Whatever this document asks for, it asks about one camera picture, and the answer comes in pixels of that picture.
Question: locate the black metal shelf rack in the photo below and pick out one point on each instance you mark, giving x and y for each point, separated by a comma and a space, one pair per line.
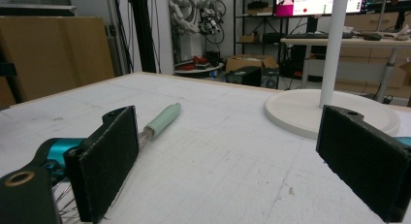
240, 23

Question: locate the black metal frame post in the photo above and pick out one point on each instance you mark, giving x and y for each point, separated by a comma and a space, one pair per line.
143, 30

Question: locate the round white platform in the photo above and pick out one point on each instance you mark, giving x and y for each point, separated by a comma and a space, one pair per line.
200, 68

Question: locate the black computer case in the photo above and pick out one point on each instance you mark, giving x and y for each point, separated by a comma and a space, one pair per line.
244, 76

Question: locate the open cardboard box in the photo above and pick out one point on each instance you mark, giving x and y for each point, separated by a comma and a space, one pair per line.
250, 60

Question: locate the white stand with round base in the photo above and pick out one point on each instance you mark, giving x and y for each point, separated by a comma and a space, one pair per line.
332, 49

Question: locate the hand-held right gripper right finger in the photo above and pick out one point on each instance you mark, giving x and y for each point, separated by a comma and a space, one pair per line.
365, 162

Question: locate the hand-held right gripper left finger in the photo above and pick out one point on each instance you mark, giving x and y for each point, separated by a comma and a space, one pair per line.
106, 166

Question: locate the brown wooden boards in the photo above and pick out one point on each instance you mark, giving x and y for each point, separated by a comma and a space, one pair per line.
55, 52

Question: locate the white desk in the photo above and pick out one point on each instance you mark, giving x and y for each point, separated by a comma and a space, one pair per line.
362, 42

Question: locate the black keyboard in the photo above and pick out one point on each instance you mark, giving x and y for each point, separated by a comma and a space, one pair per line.
310, 35

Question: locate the black computer mouse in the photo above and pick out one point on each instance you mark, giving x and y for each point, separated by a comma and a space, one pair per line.
372, 37

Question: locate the computer monitor with pink window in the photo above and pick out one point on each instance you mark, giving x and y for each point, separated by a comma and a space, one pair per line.
315, 2

